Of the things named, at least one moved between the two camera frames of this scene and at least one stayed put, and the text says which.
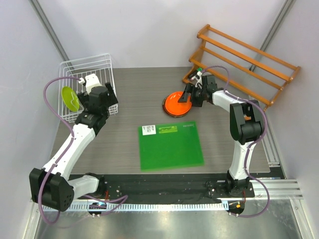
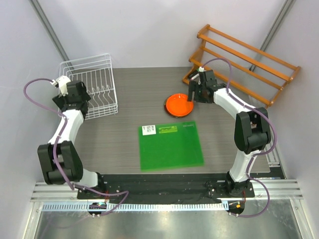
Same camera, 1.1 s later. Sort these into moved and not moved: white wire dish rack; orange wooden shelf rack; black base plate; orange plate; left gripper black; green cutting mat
Moved: left gripper black; orange plate
Not moved: white wire dish rack; green cutting mat; orange wooden shelf rack; black base plate
